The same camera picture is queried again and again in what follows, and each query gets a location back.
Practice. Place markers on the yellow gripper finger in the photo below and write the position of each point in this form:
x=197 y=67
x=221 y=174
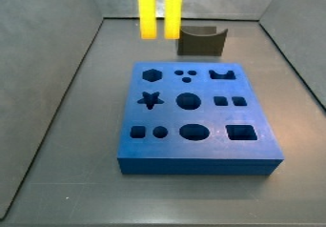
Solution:
x=148 y=19
x=173 y=18

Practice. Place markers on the blue shape-sorting block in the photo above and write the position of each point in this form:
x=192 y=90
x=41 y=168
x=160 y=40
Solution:
x=194 y=122

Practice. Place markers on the black curved holder bracket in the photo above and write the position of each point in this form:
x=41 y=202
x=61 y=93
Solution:
x=201 y=40

